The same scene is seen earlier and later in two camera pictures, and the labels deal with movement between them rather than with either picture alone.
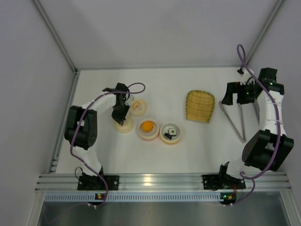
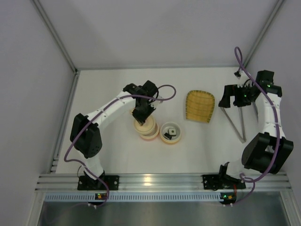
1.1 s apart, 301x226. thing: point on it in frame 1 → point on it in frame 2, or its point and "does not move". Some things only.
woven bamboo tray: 199,106 does not move
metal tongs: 243,140 does not move
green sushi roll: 172,131 does not move
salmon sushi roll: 167,136 does not move
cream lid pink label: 127,126 → 149,128
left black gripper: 120,111 → 144,113
